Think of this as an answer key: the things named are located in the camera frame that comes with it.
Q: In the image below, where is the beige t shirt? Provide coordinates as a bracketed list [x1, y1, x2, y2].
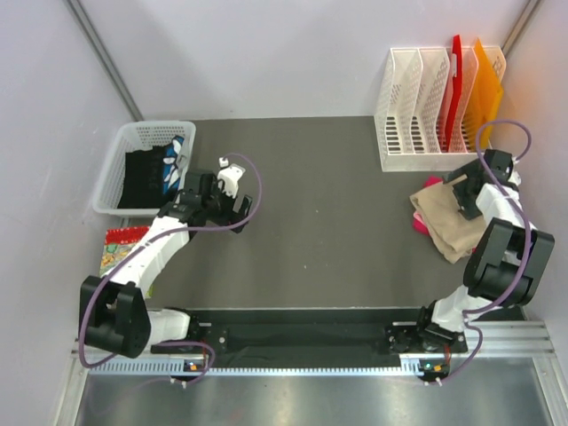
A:
[407, 176, 487, 265]

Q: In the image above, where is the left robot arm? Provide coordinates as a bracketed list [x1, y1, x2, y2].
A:
[79, 163, 253, 359]

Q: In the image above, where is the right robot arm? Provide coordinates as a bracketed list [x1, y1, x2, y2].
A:
[414, 149, 555, 351]

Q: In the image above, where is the blue white t shirt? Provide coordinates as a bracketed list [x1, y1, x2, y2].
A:
[162, 136, 185, 195]

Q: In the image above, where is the black t shirt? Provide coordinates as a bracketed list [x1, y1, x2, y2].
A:
[118, 146, 178, 209]

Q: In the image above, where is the white file organizer rack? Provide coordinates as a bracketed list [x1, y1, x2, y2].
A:
[373, 43, 507, 173]

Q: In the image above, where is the red folder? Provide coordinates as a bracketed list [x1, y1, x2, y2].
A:
[443, 35, 463, 153]

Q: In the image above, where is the orange folder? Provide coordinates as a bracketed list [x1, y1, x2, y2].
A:
[462, 38, 506, 153]

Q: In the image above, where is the white plastic basket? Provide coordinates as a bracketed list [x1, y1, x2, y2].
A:
[92, 120, 196, 217]

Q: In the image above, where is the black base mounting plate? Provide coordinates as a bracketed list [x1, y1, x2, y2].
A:
[182, 308, 467, 356]

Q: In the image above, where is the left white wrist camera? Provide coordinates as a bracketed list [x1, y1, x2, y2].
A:
[217, 157, 246, 199]

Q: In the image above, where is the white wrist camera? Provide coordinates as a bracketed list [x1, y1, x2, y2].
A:
[217, 157, 246, 199]
[509, 170, 522, 186]

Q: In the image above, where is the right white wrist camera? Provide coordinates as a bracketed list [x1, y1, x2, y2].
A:
[509, 170, 522, 186]

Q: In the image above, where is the aluminium frame rail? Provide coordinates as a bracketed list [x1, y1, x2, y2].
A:
[84, 320, 556, 363]

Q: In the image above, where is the white slotted cable duct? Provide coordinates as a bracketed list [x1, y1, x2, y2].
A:
[91, 358, 447, 377]

